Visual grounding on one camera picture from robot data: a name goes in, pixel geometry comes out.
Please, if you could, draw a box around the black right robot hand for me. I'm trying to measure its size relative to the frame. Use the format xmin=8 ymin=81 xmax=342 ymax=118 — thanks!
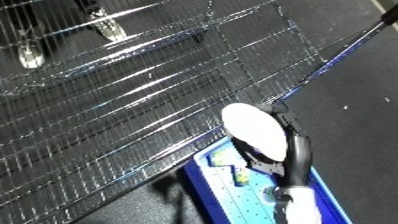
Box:
xmin=229 ymin=102 xmax=317 ymax=190

